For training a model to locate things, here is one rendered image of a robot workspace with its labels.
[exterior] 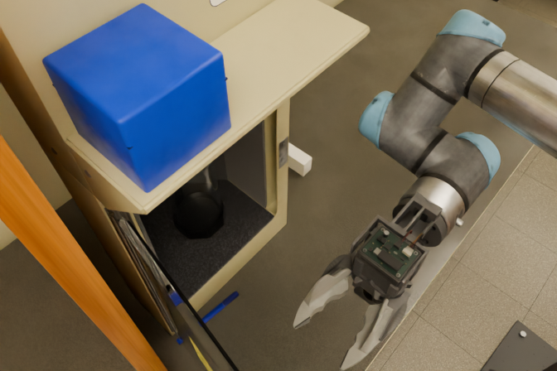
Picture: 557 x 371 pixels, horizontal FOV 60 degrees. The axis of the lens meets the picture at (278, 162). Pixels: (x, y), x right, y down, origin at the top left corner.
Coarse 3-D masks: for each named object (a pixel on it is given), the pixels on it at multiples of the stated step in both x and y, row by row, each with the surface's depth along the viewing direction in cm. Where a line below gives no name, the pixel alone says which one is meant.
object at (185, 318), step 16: (128, 224) 52; (128, 240) 53; (144, 256) 50; (160, 272) 49; (160, 288) 52; (176, 304) 47; (176, 320) 61; (192, 320) 46; (192, 336) 50; (192, 352) 69; (208, 352) 44; (224, 368) 43
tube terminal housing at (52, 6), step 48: (0, 0) 33; (48, 0) 36; (96, 0) 39; (144, 0) 42; (192, 0) 47; (240, 0) 52; (0, 48) 38; (48, 48) 38; (48, 96) 40; (48, 144) 51; (144, 240) 64; (144, 288) 72
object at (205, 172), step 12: (192, 180) 78; (204, 180) 80; (216, 180) 85; (180, 192) 80; (192, 192) 80; (204, 192) 82; (216, 192) 86; (180, 204) 83; (192, 204) 83; (204, 204) 84; (216, 204) 88; (180, 216) 88; (192, 216) 86; (204, 216) 87; (216, 216) 91; (192, 228) 90; (204, 228) 90
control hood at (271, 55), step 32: (288, 0) 56; (256, 32) 53; (288, 32) 53; (320, 32) 53; (352, 32) 53; (256, 64) 50; (288, 64) 50; (320, 64) 50; (256, 96) 47; (288, 96) 47; (96, 160) 42; (192, 160) 42; (96, 192) 49; (128, 192) 40; (160, 192) 40
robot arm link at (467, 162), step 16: (448, 144) 65; (464, 144) 66; (480, 144) 65; (432, 160) 65; (448, 160) 64; (464, 160) 64; (480, 160) 64; (496, 160) 66; (432, 176) 63; (448, 176) 62; (464, 176) 62; (480, 176) 63; (464, 192) 62; (480, 192) 64
